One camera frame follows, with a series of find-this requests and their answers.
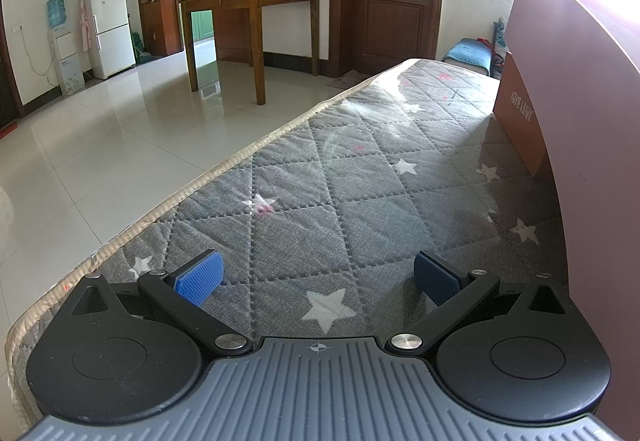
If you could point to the pink hanging cloth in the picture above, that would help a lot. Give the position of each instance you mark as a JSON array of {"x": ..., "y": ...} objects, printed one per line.
[{"x": 85, "y": 26}]

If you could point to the water dispenser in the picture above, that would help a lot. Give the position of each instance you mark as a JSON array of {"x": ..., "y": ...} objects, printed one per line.
[{"x": 62, "y": 51}]

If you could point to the dark wooden door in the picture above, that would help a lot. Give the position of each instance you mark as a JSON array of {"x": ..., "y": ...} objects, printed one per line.
[{"x": 7, "y": 71}]

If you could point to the door mat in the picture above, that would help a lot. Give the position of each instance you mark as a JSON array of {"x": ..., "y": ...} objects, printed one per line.
[{"x": 350, "y": 81}]

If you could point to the butterfly print pillow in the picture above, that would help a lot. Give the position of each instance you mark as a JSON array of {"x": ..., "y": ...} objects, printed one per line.
[{"x": 500, "y": 41}]

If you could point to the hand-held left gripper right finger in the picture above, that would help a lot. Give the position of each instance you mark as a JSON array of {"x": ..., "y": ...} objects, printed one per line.
[{"x": 435, "y": 278}]

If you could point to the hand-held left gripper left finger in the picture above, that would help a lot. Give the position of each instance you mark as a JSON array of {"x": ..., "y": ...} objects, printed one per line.
[{"x": 200, "y": 277}]

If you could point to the white fridge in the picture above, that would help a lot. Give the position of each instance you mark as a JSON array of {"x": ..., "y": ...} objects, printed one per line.
[{"x": 112, "y": 21}]

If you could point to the grey star quilted table cover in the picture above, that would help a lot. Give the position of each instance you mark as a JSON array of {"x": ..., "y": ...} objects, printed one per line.
[{"x": 350, "y": 201}]

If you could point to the pink cardboard box lid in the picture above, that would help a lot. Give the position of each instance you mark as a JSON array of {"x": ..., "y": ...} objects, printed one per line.
[{"x": 525, "y": 121}]

